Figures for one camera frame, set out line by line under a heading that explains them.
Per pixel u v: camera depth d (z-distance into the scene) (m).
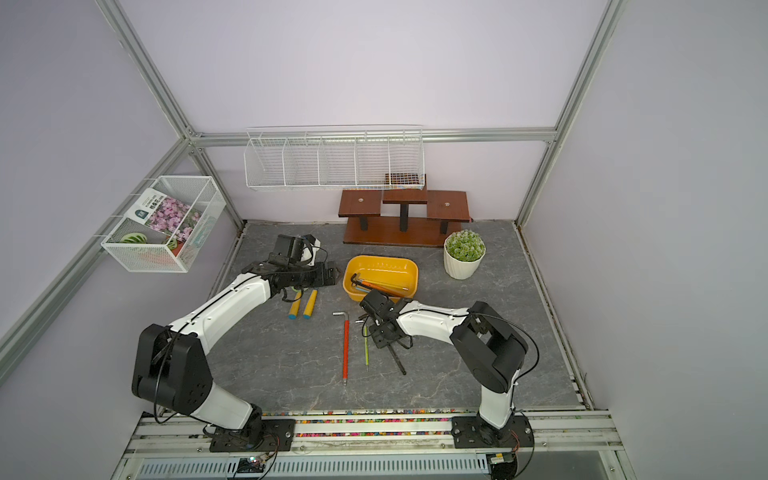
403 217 1.12
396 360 0.85
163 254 0.72
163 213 0.74
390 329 0.65
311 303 0.96
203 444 0.73
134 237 0.71
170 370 0.43
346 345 0.89
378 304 0.72
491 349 0.47
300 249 0.71
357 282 1.02
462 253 0.95
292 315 0.93
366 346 0.88
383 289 1.02
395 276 1.05
